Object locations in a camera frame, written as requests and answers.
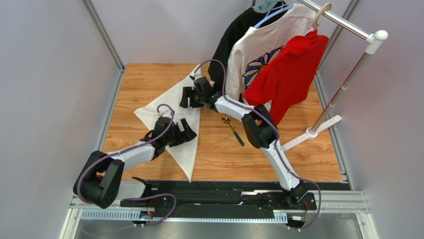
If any blue hanger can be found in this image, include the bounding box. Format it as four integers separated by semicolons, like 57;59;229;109
253;4;294;29

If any teal hanger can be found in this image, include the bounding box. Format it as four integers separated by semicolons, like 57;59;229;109
252;0;286;13

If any red t-shirt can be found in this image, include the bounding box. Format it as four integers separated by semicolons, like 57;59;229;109
243;30;329;124

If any white flower print t-shirt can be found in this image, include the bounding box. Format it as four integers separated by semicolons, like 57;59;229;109
224;3;316;101

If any white cloth napkin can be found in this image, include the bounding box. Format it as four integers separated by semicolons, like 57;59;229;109
134;65;202;182

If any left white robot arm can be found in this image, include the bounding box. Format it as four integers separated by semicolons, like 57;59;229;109
73;117;197;209

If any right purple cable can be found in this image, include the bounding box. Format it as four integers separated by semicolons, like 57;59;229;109
194;59;322;231

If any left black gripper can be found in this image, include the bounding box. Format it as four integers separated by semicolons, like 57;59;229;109
163;118;197;147

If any black t-shirt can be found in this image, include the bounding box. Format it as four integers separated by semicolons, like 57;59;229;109
208;7;267;92

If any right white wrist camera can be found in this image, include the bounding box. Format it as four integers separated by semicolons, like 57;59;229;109
189;73;203;81

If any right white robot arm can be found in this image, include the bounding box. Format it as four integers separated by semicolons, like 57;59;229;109
180;74;308;204

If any metal clothes rack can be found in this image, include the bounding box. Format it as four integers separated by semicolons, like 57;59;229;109
281;0;389;152

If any gold spoon green handle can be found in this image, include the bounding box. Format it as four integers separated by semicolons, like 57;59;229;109
221;115;245;146

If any wooden hanger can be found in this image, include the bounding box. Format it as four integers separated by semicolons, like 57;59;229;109
313;2;332;30

